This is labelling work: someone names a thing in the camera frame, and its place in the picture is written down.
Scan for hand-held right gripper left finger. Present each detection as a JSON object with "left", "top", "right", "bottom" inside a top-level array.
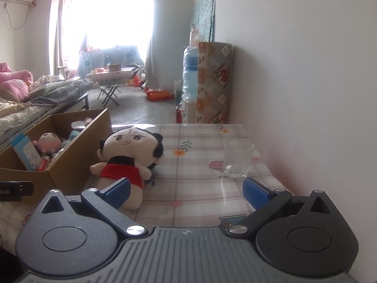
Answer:
[{"left": 38, "top": 178, "right": 148, "bottom": 238}]

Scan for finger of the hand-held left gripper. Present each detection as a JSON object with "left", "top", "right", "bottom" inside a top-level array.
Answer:
[{"left": 0, "top": 181, "right": 33, "bottom": 204}]

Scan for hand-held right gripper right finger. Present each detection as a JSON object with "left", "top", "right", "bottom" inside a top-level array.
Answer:
[{"left": 225, "top": 178, "right": 335, "bottom": 238}]

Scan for red toothpaste tube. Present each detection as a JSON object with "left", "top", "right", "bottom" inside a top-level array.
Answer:
[{"left": 37, "top": 156, "right": 51, "bottom": 172}]

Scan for brown cardboard box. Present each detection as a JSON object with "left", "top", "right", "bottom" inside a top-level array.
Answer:
[{"left": 0, "top": 108, "right": 113, "bottom": 207}]

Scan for black-haired plush doll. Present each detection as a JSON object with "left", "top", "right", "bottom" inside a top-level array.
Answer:
[{"left": 90, "top": 126, "right": 166, "bottom": 211}]

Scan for pink round plush toy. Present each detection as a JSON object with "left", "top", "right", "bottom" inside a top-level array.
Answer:
[{"left": 33, "top": 132, "right": 63, "bottom": 157}]

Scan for clear glass cup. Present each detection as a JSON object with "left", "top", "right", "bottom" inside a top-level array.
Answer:
[{"left": 222, "top": 139, "right": 255, "bottom": 179}]

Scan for blue and white carton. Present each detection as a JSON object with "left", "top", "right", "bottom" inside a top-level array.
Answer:
[{"left": 11, "top": 132, "right": 42, "bottom": 172}]

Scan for folding stool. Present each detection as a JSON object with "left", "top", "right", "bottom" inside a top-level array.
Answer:
[{"left": 97, "top": 84, "right": 121, "bottom": 108}]

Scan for white water dispenser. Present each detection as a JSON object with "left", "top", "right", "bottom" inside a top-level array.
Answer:
[{"left": 181, "top": 96, "right": 198, "bottom": 124}]

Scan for pink quilt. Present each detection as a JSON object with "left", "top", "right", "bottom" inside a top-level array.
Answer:
[{"left": 0, "top": 62, "right": 35, "bottom": 103}]

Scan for red packages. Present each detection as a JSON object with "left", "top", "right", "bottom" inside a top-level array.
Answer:
[{"left": 145, "top": 89, "right": 174, "bottom": 101}]

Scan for grey blanket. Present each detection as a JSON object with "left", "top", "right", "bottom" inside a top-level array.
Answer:
[{"left": 25, "top": 78, "right": 94, "bottom": 107}]

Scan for white folding table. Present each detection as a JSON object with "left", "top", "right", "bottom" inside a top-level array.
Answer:
[{"left": 85, "top": 67, "right": 136, "bottom": 85}]

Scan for blue circle-print sheet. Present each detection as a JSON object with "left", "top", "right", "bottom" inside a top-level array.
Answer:
[{"left": 78, "top": 46, "right": 142, "bottom": 76}]

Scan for grey window curtain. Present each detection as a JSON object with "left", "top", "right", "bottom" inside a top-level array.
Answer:
[
  {"left": 53, "top": 0, "right": 64, "bottom": 76},
  {"left": 145, "top": 0, "right": 197, "bottom": 91}
]

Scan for bed with dark frame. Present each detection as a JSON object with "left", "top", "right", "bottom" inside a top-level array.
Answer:
[{"left": 0, "top": 62, "right": 95, "bottom": 154}]

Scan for air conditioner cable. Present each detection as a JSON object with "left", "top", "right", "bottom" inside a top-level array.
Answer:
[{"left": 4, "top": 2, "right": 32, "bottom": 30}]

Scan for teal patterned wall cloth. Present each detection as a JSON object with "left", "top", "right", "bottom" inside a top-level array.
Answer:
[{"left": 190, "top": 0, "right": 218, "bottom": 43}]

